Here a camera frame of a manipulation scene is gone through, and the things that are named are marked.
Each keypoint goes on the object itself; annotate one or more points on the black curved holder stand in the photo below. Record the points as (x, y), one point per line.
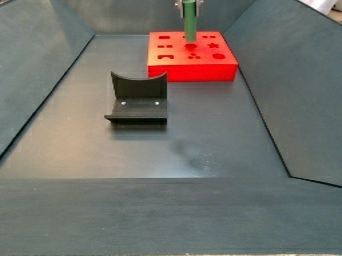
(140, 101)

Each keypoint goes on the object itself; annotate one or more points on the green cylinder peg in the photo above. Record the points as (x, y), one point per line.
(189, 19)

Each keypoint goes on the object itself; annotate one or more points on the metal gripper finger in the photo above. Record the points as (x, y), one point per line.
(199, 3)
(179, 7)

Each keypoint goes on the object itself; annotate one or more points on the red shape sorter block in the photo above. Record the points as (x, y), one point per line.
(204, 60)

